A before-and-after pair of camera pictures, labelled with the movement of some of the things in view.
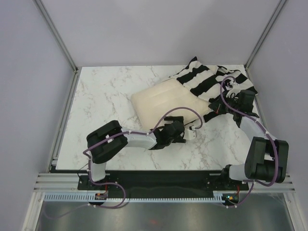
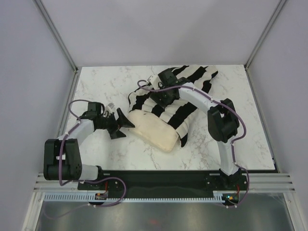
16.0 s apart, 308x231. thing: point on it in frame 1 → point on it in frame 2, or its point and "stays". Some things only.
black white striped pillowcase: [208, 82] → [178, 113]
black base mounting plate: [165, 182] stays
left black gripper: [173, 118] → [122, 121]
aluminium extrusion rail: [68, 182] stays
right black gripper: [217, 106] → [156, 96]
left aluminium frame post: [64, 47] stays
